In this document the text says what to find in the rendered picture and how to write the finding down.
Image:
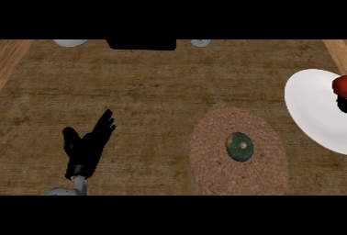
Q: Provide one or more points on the red round object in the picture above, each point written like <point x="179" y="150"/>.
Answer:
<point x="342" y="86"/>

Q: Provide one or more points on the round woven brown placemat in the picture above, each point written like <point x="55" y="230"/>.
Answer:
<point x="240" y="171"/>

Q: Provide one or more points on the black box appliance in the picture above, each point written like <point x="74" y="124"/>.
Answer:
<point x="141" y="44"/>

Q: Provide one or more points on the pale grey round object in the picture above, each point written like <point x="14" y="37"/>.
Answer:
<point x="70" y="42"/>

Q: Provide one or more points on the small grey round object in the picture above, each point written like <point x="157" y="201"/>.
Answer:
<point x="200" y="42"/>

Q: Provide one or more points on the white round plate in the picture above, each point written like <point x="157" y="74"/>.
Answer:
<point x="317" y="110"/>

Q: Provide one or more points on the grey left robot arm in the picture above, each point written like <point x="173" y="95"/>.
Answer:
<point x="77" y="185"/>

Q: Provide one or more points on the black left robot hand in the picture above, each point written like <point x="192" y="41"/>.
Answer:
<point x="88" y="147"/>

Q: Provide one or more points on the green bell pepper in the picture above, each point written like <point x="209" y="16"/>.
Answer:
<point x="240" y="147"/>

